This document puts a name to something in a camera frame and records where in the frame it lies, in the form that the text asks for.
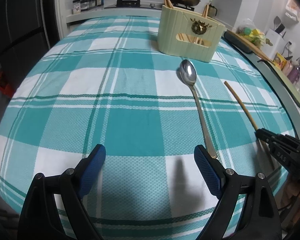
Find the purple cup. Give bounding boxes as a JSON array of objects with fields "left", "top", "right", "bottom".
[{"left": 287, "top": 65, "right": 300, "bottom": 84}]

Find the yellow packet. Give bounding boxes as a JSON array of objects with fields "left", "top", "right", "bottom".
[{"left": 273, "top": 53, "right": 287, "bottom": 69}]

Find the white knife block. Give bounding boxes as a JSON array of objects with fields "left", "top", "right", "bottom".
[{"left": 262, "top": 29, "right": 287, "bottom": 60}]

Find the wooden cutting board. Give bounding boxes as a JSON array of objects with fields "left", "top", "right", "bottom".
[{"left": 227, "top": 30, "right": 274, "bottom": 63}]

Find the metal spoon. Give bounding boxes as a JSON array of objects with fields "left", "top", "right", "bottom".
[{"left": 179, "top": 60, "right": 217, "bottom": 159}]

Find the plastic bag with sponges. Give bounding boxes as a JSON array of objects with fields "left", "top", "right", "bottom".
[{"left": 236, "top": 18, "right": 273, "bottom": 48}]

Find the hanging snack bag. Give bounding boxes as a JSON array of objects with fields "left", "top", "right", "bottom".
[{"left": 285, "top": 0, "right": 300, "bottom": 22}]

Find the cream utensil holder box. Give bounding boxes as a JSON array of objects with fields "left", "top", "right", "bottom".
[{"left": 157, "top": 6, "right": 226, "bottom": 62}]

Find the glass teapot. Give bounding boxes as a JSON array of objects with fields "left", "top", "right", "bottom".
[{"left": 207, "top": 1, "right": 218, "bottom": 18}]

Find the teal white plaid tablecloth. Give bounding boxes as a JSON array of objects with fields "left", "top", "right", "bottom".
[{"left": 0, "top": 15, "right": 298, "bottom": 240}]

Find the black refrigerator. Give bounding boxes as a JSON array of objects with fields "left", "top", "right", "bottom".
[{"left": 0, "top": 0, "right": 60, "bottom": 91}]

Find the spice jar white label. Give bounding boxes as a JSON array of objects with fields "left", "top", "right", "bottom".
[{"left": 72, "top": 0, "right": 81, "bottom": 14}]

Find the spice jar rack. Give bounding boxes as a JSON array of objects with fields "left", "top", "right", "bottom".
[{"left": 80, "top": 0, "right": 104, "bottom": 12}]

